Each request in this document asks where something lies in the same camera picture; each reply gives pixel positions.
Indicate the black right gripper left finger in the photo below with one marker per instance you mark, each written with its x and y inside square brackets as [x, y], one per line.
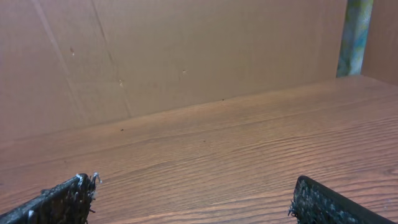
[68, 202]

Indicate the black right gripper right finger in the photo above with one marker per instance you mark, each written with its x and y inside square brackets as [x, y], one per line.
[314, 203]

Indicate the blurred green blue post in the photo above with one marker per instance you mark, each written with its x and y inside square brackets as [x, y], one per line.
[354, 38]

